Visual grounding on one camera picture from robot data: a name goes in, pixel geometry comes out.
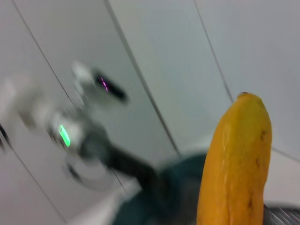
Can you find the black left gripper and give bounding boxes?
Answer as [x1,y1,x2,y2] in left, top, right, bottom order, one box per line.
[82,131,165,190]

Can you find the dark teal insulated lunch bag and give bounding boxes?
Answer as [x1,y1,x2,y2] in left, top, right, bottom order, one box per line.
[114,152,300,225]

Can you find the yellow banana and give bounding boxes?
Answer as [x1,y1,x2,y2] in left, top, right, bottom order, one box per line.
[196,92,272,225]

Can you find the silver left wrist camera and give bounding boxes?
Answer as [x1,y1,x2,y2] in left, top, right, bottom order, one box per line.
[71,60,128,101]

